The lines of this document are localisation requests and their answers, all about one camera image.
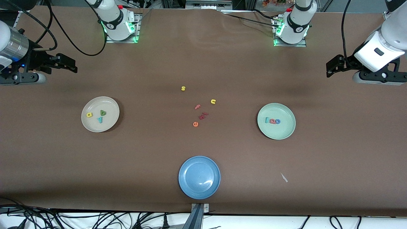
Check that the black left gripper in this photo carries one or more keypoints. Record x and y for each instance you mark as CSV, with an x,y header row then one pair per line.
x,y
349,60

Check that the teal letter y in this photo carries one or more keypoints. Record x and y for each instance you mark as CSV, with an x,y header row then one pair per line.
x,y
100,119

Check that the aluminium frame rail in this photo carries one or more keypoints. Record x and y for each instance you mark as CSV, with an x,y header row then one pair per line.
x,y
386,14
18,19

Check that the grey power strip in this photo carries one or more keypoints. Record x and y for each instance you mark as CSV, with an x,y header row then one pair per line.
x,y
208,3

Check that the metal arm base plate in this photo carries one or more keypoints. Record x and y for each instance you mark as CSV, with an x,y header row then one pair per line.
x,y
276,43
137,31

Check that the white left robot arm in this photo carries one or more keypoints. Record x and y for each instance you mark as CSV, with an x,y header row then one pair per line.
x,y
297,22

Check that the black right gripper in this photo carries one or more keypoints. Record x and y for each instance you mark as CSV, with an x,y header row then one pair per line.
x,y
35,59

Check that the beige brown plate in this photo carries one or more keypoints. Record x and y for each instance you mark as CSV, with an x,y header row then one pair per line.
x,y
108,124

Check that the metal table edge bracket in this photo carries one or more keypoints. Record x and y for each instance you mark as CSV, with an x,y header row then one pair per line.
x,y
198,216

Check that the brown table cover sheet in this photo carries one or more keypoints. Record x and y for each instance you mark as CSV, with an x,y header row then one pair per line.
x,y
203,63

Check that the orange decoration object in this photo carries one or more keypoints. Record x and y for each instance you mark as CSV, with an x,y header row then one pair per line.
x,y
275,2

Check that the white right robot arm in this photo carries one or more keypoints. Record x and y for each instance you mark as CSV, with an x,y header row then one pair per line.
x,y
116,22

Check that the white paper scrap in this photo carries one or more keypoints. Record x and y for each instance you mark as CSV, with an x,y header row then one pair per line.
x,y
284,177

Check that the black power plug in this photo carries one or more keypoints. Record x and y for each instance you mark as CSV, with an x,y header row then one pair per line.
x,y
165,222

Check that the blue plate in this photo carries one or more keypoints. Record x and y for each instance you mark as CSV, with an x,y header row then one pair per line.
x,y
199,177

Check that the light green plate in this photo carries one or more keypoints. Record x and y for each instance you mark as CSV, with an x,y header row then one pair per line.
x,y
276,133

